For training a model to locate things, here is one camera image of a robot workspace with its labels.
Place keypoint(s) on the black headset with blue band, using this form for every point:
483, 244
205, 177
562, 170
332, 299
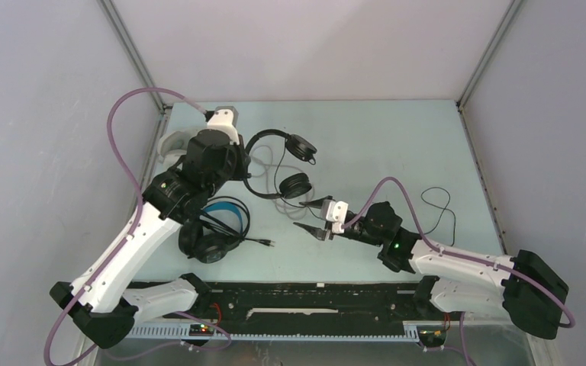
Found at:
208, 239

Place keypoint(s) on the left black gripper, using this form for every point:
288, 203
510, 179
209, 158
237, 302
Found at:
243, 161

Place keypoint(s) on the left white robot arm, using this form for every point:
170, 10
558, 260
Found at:
101, 302

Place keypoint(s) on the white gaming headset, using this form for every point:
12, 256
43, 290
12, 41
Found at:
173, 145

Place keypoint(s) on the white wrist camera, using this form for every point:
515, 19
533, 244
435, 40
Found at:
224, 119
334, 209

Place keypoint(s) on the right aluminium frame post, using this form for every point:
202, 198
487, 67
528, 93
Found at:
503, 27

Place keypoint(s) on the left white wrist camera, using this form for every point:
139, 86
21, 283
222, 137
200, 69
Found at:
224, 119

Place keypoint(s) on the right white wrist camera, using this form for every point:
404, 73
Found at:
334, 209

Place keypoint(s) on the small black on-ear headphones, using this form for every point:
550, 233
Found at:
443, 207

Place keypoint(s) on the left aluminium frame post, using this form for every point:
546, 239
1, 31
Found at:
111, 12

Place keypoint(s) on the aluminium frame post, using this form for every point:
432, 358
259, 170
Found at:
503, 27
111, 12

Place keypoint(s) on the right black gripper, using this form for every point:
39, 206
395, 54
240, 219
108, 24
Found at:
320, 234

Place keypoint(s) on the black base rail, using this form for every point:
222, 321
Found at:
308, 309

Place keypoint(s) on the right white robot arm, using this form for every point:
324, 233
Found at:
522, 288

